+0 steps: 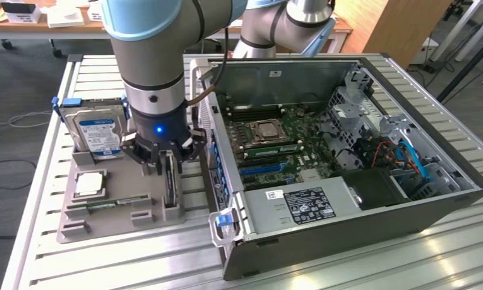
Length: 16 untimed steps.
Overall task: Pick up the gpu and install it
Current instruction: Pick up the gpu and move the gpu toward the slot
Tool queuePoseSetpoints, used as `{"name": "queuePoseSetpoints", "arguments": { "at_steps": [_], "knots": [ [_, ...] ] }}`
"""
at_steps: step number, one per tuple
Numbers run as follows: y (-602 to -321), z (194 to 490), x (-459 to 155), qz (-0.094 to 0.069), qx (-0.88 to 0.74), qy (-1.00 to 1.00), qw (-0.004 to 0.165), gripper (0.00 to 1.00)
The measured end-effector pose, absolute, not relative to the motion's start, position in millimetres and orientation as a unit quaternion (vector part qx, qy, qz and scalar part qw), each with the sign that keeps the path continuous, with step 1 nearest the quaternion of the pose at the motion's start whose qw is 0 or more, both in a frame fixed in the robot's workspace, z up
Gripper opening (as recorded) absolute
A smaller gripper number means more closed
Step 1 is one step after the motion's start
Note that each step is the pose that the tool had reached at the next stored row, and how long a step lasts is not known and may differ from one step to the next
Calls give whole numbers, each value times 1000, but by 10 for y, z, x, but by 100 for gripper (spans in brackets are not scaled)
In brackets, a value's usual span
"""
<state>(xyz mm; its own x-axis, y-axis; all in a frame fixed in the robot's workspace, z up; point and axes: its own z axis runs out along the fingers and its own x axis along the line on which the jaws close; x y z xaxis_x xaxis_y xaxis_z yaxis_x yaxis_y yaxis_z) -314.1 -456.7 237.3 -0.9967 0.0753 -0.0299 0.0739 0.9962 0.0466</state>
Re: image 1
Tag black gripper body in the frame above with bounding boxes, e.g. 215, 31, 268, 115
129, 105, 193, 151

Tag blue SATA wire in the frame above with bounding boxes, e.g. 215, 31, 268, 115
397, 140, 433, 184

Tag white box with black device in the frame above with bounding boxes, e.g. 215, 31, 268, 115
2, 1, 42, 24

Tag silver metal drive cage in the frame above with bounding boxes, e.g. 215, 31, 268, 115
325, 69, 473, 202

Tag CPU in motherboard socket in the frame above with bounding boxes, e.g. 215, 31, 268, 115
248, 119, 289, 144

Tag black silver PC case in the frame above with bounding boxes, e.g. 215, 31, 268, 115
189, 56, 483, 282

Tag silver finned heat sink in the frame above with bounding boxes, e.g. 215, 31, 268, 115
300, 170, 324, 182

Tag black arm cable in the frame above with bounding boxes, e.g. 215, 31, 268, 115
187, 0, 229, 107

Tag hard disk with blue carrier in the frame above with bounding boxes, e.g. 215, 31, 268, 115
51, 95, 136, 161

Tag black slanted pole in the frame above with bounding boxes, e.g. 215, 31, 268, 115
436, 28, 483, 103

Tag small white box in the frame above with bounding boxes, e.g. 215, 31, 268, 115
87, 0, 105, 22

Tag silver CPU chip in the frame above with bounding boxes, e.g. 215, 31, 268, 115
75, 174, 105, 196
257, 123, 281, 138

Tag black NVIDIA graphics card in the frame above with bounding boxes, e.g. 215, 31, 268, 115
160, 149, 181, 212

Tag wooden desk white frame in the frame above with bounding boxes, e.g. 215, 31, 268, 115
0, 0, 354, 57

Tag grey power supply unit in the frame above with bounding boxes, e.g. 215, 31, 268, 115
241, 176, 364, 236

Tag wooden cabinet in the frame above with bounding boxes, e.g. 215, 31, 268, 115
340, 0, 454, 69

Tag orange power wire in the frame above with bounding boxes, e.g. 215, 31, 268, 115
370, 141, 404, 169

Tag green motherboard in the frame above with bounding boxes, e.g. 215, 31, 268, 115
220, 102, 348, 191

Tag grey plastic parts rack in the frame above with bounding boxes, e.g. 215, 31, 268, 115
56, 144, 189, 245

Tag white floor unit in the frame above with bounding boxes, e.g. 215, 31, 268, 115
410, 37, 441, 66

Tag blue expansion slot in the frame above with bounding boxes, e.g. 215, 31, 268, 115
240, 164, 287, 176

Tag white boxes on desk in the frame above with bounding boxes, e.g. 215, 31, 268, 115
45, 0, 85, 28

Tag white floor cable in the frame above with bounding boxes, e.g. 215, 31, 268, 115
0, 109, 55, 127

